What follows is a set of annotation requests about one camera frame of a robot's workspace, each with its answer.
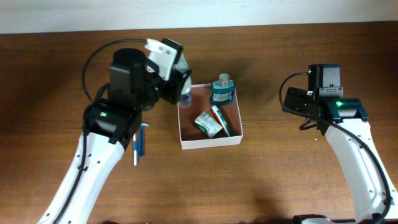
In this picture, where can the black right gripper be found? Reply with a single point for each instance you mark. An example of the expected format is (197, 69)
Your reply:
(296, 96)

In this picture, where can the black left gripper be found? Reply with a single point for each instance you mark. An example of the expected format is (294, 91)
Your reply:
(173, 86)

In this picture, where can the clear pump soap bottle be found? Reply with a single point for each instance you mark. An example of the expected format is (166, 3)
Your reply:
(182, 67)

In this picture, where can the blue Listerine mouthwash bottle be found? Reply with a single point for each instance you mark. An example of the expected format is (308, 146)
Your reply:
(222, 90)

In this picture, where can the white green soap packet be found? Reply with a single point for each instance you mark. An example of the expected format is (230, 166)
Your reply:
(207, 125)

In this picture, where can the teal Colgate toothpaste tube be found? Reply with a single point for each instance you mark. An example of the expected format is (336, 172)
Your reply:
(220, 118)

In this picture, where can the blue disposable razor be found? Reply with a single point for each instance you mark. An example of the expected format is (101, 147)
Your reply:
(142, 139)

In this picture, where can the blue white toothbrush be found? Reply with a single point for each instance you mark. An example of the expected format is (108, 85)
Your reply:
(135, 150)

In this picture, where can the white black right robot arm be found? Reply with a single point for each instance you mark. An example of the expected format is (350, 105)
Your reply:
(344, 123)

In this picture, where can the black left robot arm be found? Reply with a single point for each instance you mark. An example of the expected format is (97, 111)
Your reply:
(137, 82)

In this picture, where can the pink open box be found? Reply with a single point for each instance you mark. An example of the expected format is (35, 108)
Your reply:
(191, 137)

